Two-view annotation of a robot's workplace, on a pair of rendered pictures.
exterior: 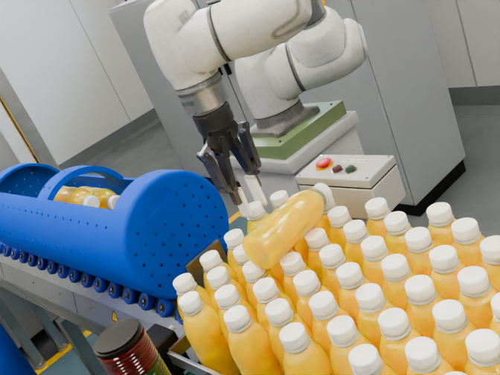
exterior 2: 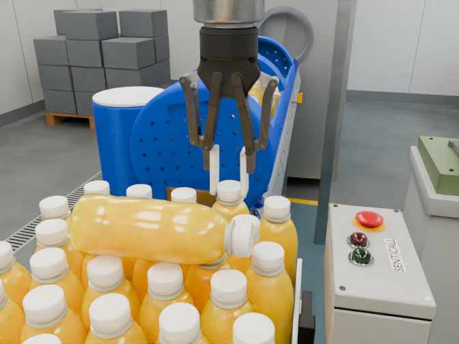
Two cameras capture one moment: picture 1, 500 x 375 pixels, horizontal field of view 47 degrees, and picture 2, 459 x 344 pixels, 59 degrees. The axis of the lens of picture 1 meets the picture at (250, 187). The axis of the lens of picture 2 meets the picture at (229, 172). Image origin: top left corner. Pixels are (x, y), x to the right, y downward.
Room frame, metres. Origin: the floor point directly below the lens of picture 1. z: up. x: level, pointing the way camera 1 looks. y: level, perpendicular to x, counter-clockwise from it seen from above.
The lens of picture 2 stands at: (0.71, -0.39, 1.39)
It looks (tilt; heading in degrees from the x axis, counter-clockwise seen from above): 24 degrees down; 47
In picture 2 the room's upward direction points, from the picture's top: straight up
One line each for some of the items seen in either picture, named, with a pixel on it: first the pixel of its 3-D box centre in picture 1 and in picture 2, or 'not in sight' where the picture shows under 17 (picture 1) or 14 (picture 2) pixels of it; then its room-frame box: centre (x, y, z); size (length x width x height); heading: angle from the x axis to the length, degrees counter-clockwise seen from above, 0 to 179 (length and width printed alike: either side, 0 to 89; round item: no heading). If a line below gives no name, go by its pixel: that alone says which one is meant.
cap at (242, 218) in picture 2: not in sight; (245, 226); (1.05, -0.06, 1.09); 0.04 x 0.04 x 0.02
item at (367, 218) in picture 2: (324, 163); (369, 220); (1.17, -0.17, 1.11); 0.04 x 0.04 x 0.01
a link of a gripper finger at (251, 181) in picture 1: (255, 190); (244, 172); (1.10, -0.01, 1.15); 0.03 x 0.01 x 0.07; 36
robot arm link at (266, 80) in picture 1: (265, 74); not in sight; (1.74, -0.18, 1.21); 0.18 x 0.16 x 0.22; 72
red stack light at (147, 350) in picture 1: (127, 353); not in sight; (0.61, 0.22, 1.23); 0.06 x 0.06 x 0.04
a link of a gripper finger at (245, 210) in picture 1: (241, 202); (214, 170); (1.07, 0.03, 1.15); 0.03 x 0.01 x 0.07; 36
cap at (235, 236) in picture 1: (234, 237); (184, 197); (1.04, 0.07, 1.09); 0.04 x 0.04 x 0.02
